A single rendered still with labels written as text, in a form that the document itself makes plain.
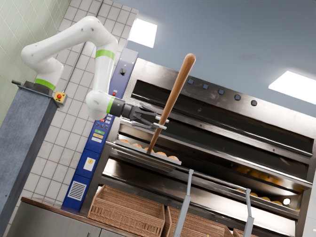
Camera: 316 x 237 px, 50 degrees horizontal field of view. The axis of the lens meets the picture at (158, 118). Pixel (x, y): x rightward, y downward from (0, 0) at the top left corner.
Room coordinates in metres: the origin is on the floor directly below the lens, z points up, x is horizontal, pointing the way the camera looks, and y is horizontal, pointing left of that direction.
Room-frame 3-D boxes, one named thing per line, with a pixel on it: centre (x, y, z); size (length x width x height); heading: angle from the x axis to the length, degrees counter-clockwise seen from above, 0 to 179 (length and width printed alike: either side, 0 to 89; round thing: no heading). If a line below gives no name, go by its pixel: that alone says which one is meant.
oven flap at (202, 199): (3.05, -0.59, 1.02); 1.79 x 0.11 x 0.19; 90
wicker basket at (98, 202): (2.78, -0.02, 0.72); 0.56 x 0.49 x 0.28; 90
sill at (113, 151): (3.07, -0.59, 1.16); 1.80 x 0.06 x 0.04; 90
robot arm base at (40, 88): (2.02, 0.79, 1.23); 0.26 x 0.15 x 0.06; 91
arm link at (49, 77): (2.01, 0.74, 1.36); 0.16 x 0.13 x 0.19; 149
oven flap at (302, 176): (3.05, -0.59, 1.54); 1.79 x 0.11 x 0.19; 90
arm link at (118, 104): (1.65, 0.21, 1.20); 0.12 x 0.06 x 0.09; 1
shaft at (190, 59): (1.71, -0.02, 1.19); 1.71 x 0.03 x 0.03; 1
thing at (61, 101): (3.01, 0.91, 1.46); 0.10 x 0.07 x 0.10; 90
